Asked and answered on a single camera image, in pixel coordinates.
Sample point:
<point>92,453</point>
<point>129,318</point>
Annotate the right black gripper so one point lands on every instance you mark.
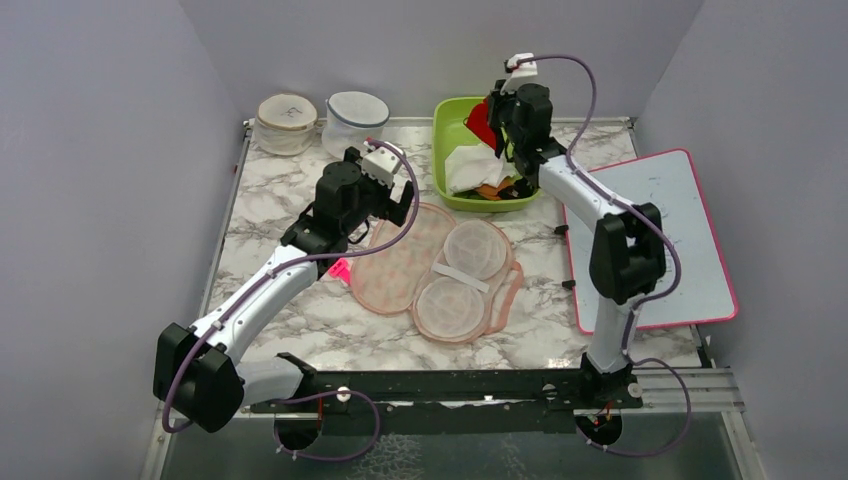
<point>495,100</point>

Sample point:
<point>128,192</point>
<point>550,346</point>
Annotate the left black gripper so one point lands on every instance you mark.
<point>390,209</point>

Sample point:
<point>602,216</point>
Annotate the red and black bra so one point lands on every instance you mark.
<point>477,123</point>

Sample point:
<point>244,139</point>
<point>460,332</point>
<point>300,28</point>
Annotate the floral mesh laundry bag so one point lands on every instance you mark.
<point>458,280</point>

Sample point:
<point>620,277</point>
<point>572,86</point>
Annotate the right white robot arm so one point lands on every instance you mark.
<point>627,253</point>

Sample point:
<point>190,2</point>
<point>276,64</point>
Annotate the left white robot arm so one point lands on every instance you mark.
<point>198,374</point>

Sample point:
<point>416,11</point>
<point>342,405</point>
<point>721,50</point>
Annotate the beige round laundry bag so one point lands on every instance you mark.
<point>285,124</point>

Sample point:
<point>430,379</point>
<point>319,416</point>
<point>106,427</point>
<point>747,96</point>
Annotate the green plastic bin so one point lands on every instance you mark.
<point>448,132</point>

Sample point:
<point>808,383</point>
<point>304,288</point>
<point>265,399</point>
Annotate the crumpled white cloth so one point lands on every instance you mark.
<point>469,167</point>

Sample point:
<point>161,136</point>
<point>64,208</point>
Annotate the pink plastic clip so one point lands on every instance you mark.
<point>341,270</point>

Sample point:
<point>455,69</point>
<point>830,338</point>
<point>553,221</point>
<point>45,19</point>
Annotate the orange and black items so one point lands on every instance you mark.
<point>508,189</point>

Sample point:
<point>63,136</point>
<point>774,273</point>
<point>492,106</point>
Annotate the pink framed whiteboard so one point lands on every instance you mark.
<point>703,293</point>

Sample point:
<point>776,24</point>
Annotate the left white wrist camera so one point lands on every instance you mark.
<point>381,162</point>

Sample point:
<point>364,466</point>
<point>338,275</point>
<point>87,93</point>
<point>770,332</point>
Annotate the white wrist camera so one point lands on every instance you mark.
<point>381,162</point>
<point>520,69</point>

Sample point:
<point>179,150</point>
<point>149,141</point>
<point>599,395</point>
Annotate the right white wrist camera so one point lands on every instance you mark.
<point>520,69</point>

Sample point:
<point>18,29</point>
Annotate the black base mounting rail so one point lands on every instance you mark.
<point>356,403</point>

